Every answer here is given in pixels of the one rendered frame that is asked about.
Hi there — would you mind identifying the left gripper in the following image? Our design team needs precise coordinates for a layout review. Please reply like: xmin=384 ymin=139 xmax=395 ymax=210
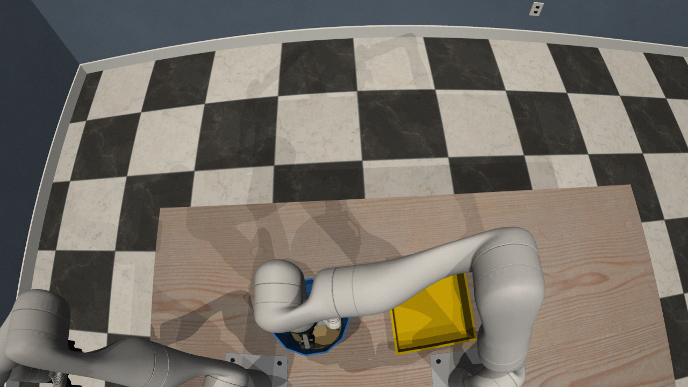
xmin=47 ymin=340 xmax=82 ymax=387

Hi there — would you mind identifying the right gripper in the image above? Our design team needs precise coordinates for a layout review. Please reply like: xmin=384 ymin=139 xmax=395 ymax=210
xmin=292 ymin=322 xmax=317 ymax=350

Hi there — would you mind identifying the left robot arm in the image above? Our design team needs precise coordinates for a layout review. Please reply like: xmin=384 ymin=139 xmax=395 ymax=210
xmin=0 ymin=289 xmax=271 ymax=387

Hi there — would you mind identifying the yellow square tray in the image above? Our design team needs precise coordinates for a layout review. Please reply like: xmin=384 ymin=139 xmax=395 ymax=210
xmin=390 ymin=273 xmax=477 ymax=355

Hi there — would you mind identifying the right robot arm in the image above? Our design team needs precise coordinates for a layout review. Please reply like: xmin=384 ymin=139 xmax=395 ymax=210
xmin=254 ymin=227 xmax=545 ymax=387

